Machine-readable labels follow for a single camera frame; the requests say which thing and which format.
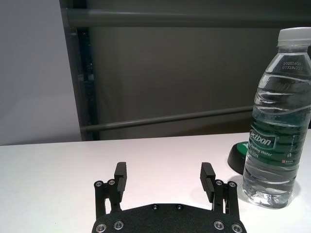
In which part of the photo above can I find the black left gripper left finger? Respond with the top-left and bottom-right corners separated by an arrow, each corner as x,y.
94,162 -> 128,216

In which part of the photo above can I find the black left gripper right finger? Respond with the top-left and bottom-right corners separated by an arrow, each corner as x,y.
199,162 -> 240,216

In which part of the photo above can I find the green YES button black base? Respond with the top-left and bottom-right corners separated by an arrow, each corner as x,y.
227,142 -> 251,175

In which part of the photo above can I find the clear water bottle green label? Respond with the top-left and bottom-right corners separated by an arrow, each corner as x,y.
242,27 -> 311,209

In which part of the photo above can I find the thin grey horizontal rail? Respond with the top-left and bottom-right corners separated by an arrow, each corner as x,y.
81,105 -> 255,133

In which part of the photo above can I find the dark vertical frame post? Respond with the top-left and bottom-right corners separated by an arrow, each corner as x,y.
59,0 -> 100,141

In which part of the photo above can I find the thick grey horizontal rail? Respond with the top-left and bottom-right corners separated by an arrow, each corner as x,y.
65,8 -> 311,28

